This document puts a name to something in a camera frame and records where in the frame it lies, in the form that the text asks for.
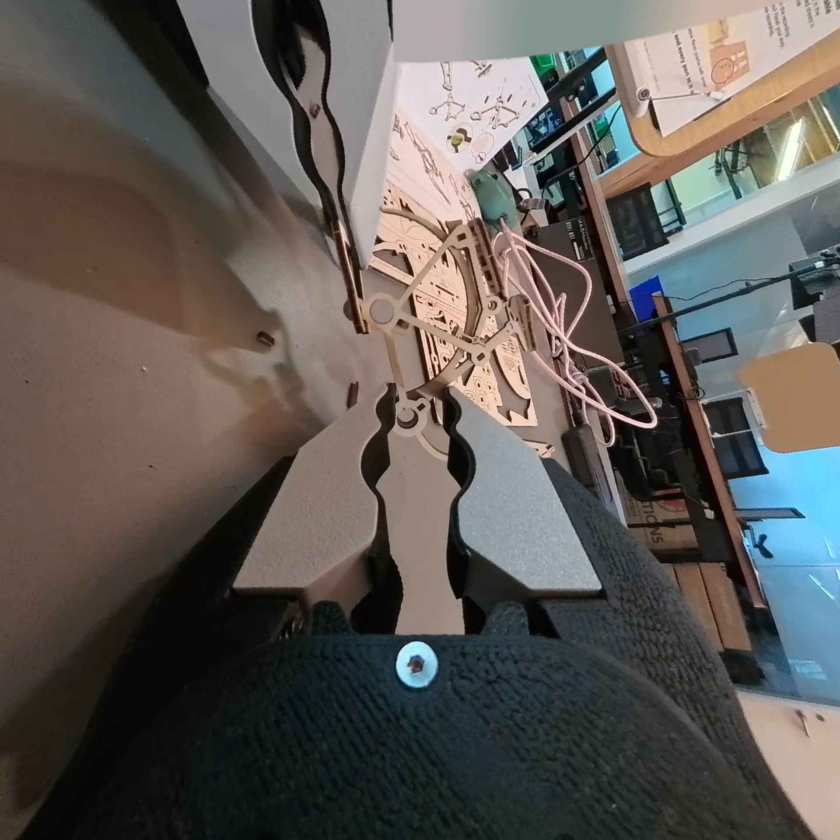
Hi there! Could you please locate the laser-cut plywood parts sheet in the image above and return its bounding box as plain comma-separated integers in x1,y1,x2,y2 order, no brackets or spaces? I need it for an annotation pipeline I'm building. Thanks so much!
381,112,480,231
367,210,559,460

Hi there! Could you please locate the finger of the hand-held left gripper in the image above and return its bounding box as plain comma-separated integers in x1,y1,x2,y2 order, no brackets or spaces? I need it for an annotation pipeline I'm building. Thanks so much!
177,0,343,224
318,0,403,273

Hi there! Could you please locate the brown cardboard box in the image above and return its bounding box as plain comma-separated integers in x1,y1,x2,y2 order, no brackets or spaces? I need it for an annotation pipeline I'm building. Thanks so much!
620,469,723,567

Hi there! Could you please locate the wooden model frame assembly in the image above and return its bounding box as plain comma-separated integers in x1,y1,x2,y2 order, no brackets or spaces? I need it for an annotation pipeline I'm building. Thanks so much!
364,220,557,460

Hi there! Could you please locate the small layered wooden model part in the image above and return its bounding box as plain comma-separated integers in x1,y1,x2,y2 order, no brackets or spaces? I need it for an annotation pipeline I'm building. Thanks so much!
330,217,370,337

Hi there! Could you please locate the black flat device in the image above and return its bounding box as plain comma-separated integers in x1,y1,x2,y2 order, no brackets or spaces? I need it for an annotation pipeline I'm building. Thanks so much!
525,220,626,370

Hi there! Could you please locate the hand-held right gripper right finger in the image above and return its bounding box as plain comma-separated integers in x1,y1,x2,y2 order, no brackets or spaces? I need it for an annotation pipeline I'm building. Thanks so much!
446,387,603,598

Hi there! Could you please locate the blue storage bin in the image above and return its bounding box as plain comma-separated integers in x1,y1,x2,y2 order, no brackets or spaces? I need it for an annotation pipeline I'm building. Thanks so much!
628,278,665,317

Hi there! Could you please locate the wooden-framed instruction board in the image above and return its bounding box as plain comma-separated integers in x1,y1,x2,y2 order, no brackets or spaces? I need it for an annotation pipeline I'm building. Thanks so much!
607,0,840,160

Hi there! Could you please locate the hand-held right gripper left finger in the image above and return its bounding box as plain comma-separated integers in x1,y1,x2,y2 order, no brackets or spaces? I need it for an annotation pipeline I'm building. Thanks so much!
233,384,398,601

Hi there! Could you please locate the white paper instruction sheet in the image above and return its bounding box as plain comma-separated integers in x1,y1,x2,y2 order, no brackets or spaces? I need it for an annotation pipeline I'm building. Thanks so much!
397,59,549,165

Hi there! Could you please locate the black power adapter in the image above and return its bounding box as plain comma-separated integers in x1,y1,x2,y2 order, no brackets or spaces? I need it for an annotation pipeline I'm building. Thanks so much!
563,423,608,490

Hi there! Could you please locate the teal cable hub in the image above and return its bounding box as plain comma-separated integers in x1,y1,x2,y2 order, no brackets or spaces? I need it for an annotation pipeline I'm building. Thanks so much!
466,167,517,228

